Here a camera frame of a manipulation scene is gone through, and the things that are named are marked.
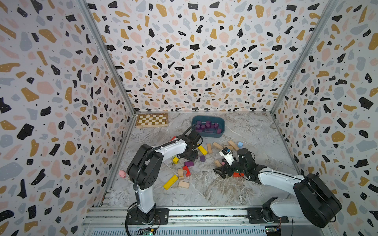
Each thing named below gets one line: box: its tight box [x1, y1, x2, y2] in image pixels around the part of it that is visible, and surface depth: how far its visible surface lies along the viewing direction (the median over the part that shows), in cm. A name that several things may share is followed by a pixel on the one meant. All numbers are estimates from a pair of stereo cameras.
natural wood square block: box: [178, 180, 190, 189], surface depth 85 cm
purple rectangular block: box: [184, 161, 195, 167], surface depth 93 cm
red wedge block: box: [232, 172, 245, 178], surface depth 80 cm
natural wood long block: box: [227, 140, 240, 151], surface depth 105 cm
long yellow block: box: [197, 145, 209, 156], surface depth 100 cm
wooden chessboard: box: [135, 112, 169, 128], surface depth 115 cm
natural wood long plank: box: [214, 159, 223, 168], surface depth 94 cm
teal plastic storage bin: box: [191, 115, 226, 138], surface depth 112 cm
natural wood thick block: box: [212, 141, 224, 150], surface depth 103 cm
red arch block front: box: [182, 165, 191, 177], surface depth 91 cm
